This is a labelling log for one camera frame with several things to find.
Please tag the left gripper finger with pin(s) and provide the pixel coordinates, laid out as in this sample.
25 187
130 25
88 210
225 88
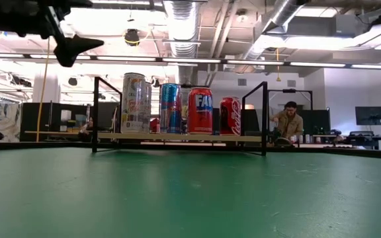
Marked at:
69 49

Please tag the white Celsius can black lid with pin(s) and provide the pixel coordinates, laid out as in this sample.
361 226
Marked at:
132 105

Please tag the blue silver Red Bull can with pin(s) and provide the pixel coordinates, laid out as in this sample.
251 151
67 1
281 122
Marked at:
170 112

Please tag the red Fanta soda can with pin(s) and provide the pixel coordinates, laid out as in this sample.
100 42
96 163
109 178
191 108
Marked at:
199 112

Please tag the red Coca-Cola can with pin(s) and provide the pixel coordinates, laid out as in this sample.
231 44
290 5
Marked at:
231 115

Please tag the black round ceiling lamp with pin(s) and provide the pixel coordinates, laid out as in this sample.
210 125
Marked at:
72 81

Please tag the ceiling light bar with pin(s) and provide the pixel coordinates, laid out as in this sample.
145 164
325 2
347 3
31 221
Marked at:
127 59
316 64

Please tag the black ceiling dome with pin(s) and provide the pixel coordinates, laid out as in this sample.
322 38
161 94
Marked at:
131 37

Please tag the floral patterned curtain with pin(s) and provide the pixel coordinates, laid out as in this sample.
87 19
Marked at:
3 122

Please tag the green table mat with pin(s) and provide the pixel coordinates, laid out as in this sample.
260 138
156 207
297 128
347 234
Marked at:
190 198

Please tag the black office desk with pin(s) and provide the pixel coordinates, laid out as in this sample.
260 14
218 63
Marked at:
369 140

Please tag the silver ventilation duct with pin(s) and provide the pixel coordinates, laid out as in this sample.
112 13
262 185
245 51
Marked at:
283 13
182 26

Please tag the wooden shelf black metal frame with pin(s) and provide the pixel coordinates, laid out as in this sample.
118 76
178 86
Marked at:
177 137

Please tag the black metal background frame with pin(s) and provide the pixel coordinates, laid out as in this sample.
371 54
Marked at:
289 90

